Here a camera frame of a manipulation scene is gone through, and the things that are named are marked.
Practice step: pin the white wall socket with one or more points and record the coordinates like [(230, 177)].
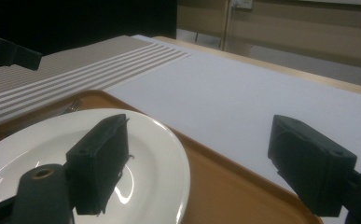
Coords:
[(242, 3)]

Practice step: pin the brown wooden tray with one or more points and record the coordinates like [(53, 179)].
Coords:
[(231, 193)]

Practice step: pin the white board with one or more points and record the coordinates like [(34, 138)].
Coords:
[(231, 102)]

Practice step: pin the white plate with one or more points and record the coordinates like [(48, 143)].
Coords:
[(156, 161)]

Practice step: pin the striped grey placemat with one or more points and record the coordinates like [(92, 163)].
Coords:
[(91, 71)]

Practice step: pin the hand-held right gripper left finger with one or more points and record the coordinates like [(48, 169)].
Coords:
[(99, 165)]

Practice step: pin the light wooden table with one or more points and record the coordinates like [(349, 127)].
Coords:
[(293, 74)]

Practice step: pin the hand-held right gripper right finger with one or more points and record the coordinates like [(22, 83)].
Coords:
[(313, 168)]

